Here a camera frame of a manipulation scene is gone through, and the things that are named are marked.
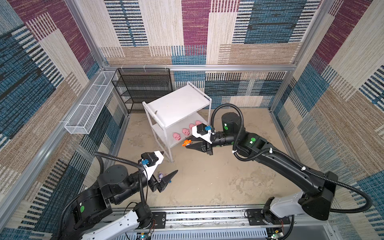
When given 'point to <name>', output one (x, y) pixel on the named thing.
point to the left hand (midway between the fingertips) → (169, 160)
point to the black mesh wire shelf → (136, 85)
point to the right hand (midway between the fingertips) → (188, 143)
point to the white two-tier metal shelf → (172, 114)
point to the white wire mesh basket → (81, 121)
